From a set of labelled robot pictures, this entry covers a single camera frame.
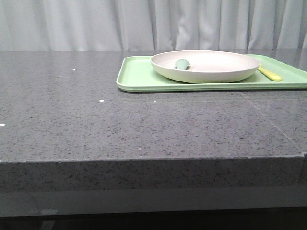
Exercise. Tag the yellow plastic fork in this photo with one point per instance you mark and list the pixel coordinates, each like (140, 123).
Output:
(269, 74)

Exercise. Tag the sage green spoon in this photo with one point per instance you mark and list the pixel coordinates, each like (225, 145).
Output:
(182, 64)

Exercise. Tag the white round plate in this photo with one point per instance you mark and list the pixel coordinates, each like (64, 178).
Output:
(206, 66)

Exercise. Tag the white curtain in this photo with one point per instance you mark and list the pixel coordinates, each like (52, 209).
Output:
(124, 25)

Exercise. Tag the light green tray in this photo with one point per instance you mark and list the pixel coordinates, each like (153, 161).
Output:
(137, 75)

